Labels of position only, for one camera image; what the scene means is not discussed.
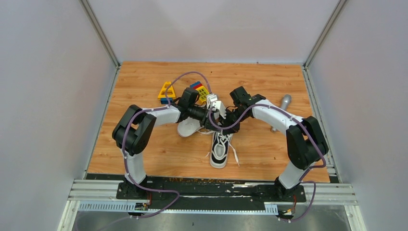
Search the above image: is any black white sneaker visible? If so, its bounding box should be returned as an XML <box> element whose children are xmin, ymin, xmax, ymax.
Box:
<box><xmin>209</xmin><ymin>129</ymin><xmax>233</xmax><ymax>169</ymax></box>

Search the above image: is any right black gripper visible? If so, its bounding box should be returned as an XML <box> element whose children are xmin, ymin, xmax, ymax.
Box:
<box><xmin>218</xmin><ymin>108</ymin><xmax>249</xmax><ymax>136</ymax></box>

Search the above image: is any grey metal cylinder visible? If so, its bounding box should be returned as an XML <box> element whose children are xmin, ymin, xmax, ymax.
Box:
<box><xmin>270</xmin><ymin>94</ymin><xmax>293</xmax><ymax>136</ymax></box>

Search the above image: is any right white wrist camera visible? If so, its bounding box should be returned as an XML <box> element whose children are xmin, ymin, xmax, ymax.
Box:
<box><xmin>210</xmin><ymin>100</ymin><xmax>227</xmax><ymax>119</ymax></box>

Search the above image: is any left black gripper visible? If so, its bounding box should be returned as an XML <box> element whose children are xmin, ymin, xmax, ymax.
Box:
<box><xmin>188</xmin><ymin>105</ymin><xmax>221</xmax><ymax>133</ymax></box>

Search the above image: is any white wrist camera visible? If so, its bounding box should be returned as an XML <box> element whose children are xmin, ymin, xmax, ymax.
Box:
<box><xmin>210</xmin><ymin>100</ymin><xmax>227</xmax><ymax>119</ymax></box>
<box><xmin>206</xmin><ymin>93</ymin><xmax>218</xmax><ymax>107</ymax></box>

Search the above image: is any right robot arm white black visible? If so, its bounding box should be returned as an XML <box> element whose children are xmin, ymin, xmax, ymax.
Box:
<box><xmin>211</xmin><ymin>87</ymin><xmax>329</xmax><ymax>201</ymax></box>

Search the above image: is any yellow triangle toy block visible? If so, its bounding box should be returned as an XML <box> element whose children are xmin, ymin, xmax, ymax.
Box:
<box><xmin>157</xmin><ymin>81</ymin><xmax>176</xmax><ymax>104</ymax></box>

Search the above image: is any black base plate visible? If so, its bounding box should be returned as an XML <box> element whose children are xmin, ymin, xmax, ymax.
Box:
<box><xmin>85</xmin><ymin>173</ymin><xmax>307</xmax><ymax>211</ymax></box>

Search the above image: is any aluminium frame rail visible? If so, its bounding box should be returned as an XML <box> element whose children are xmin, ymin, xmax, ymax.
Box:
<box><xmin>68</xmin><ymin>180</ymin><xmax>123</xmax><ymax>201</ymax></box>

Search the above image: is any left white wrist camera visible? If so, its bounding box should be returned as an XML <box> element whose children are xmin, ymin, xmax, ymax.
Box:
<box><xmin>206</xmin><ymin>93</ymin><xmax>218</xmax><ymax>107</ymax></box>

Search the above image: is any colourful toy block stack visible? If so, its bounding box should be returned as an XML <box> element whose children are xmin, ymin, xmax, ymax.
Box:
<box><xmin>190</xmin><ymin>81</ymin><xmax>210</xmax><ymax>104</ymax></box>

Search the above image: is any white shoelace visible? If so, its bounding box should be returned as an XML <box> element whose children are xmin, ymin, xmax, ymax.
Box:
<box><xmin>197</xmin><ymin>127</ymin><xmax>240</xmax><ymax>167</ymax></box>

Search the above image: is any white shoe upside down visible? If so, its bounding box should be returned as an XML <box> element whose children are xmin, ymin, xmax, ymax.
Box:
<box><xmin>177</xmin><ymin>117</ymin><xmax>203</xmax><ymax>138</ymax></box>

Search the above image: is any white slotted cable duct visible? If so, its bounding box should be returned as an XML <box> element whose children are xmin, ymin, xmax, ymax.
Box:
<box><xmin>78</xmin><ymin>201</ymin><xmax>279</xmax><ymax>215</ymax></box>

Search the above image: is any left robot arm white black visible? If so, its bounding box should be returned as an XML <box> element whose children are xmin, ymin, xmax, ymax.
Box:
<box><xmin>112</xmin><ymin>88</ymin><xmax>226</xmax><ymax>199</ymax></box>

